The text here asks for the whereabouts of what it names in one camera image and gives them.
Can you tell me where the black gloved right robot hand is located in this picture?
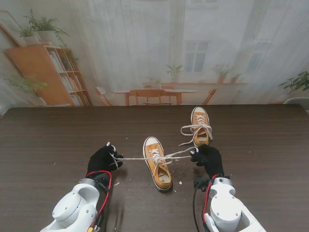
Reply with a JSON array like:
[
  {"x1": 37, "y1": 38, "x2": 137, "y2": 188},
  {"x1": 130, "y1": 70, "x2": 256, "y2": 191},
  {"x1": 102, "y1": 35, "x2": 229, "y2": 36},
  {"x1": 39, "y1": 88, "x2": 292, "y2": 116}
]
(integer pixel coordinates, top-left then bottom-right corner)
[{"x1": 189, "y1": 144, "x2": 225, "y2": 179}]

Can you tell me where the red cable on right arm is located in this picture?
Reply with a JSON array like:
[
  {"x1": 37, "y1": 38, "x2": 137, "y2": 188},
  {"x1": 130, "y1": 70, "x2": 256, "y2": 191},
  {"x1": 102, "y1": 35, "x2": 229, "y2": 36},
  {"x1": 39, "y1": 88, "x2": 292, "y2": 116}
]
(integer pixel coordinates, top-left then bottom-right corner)
[{"x1": 202, "y1": 175, "x2": 218, "y2": 228}]

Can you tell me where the black cable on table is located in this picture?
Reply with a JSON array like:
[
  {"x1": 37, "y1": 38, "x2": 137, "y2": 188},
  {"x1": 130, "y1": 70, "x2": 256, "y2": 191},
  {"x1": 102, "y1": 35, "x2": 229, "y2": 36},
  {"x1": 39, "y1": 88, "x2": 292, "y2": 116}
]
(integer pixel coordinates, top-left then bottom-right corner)
[{"x1": 192, "y1": 188, "x2": 201, "y2": 232}]

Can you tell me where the red cable on left arm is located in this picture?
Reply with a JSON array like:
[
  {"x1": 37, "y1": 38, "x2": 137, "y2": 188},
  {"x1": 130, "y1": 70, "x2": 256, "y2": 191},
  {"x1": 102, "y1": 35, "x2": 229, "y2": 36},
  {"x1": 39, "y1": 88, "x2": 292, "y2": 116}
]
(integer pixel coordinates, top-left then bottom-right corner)
[{"x1": 86, "y1": 170, "x2": 113, "y2": 229}]

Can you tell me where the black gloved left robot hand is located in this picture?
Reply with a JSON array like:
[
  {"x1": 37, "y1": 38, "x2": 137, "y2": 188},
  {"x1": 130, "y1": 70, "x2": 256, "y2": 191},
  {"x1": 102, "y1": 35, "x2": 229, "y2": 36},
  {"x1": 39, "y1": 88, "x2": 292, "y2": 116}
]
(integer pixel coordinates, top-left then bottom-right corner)
[{"x1": 86, "y1": 142, "x2": 124, "y2": 173}]

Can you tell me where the red cable on arm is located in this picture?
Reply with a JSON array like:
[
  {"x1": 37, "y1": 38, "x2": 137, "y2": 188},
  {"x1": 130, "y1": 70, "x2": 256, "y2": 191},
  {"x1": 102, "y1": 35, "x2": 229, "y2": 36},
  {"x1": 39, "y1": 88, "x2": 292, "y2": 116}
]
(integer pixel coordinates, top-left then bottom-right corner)
[
  {"x1": 202, "y1": 175, "x2": 218, "y2": 228},
  {"x1": 86, "y1": 170, "x2": 113, "y2": 229}
]

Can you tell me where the printed room scene backdrop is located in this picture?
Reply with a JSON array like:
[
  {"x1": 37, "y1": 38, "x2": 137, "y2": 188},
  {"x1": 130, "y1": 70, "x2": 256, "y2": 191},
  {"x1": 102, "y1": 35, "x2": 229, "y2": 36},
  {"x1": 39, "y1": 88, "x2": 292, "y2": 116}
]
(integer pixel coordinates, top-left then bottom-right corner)
[{"x1": 0, "y1": 0, "x2": 309, "y2": 107}]

